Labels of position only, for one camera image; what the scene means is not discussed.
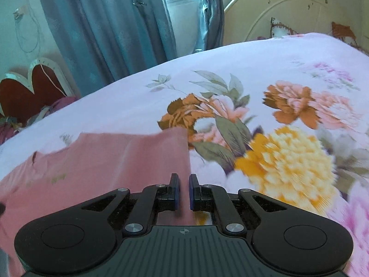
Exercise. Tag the floral white bedsheet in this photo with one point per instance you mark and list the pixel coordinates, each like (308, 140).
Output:
(286, 117)

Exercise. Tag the purple clothes pile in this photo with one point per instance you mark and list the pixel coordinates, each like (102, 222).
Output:
(11, 126)

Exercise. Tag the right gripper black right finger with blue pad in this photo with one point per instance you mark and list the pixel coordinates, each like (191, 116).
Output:
(274, 238)

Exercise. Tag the blue-grey left curtain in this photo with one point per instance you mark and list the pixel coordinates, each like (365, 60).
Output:
(103, 41)

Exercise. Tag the right orange patterned pillow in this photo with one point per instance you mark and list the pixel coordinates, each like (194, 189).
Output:
(346, 35)

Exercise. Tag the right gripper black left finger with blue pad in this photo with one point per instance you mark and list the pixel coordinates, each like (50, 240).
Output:
(77, 240)

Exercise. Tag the blue-grey right curtain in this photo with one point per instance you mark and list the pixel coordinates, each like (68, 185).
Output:
(211, 19)

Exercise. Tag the left patterned pillow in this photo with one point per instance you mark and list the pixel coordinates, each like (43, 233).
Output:
(278, 29)

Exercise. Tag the pink garment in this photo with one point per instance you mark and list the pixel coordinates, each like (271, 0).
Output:
(92, 165)

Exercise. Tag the cream arched headboard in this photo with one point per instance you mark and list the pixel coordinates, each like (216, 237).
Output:
(247, 20)

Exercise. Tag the blue-grey curtain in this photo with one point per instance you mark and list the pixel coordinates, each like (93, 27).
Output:
(211, 19)
(103, 41)

